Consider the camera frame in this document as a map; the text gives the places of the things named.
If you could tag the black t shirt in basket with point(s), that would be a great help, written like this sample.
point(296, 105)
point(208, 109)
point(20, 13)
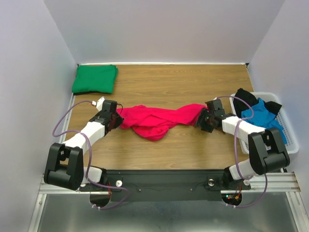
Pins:
point(241, 108)

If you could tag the aluminium frame rail right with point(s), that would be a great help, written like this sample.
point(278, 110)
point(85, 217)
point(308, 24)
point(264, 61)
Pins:
point(288, 184)

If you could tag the aluminium frame rail left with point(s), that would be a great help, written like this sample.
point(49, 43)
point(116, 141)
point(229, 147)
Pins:
point(60, 132)

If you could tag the folded green t shirt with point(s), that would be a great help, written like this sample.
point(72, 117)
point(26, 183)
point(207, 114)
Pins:
point(94, 79)

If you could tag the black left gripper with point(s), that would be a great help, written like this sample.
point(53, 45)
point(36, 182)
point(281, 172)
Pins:
point(119, 120)

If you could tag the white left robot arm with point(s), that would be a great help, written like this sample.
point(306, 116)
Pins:
point(65, 164)

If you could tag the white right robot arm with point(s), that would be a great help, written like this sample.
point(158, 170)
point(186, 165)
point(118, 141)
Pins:
point(267, 151)

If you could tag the pink red t shirt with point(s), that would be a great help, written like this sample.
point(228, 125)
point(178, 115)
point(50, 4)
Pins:
point(154, 123)

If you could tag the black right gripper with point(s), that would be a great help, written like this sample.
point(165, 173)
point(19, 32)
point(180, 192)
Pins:
point(203, 120)

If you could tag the aluminium frame rail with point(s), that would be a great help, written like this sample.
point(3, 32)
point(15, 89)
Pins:
point(288, 184)
point(60, 132)

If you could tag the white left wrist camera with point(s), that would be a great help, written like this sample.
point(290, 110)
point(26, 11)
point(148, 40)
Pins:
point(99, 103)

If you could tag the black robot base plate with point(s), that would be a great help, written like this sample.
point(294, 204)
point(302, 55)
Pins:
point(171, 185)

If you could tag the blue t shirt in basket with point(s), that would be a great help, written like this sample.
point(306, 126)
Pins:
point(264, 118)

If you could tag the white plastic laundry basket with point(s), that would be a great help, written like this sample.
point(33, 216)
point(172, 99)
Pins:
point(292, 145)

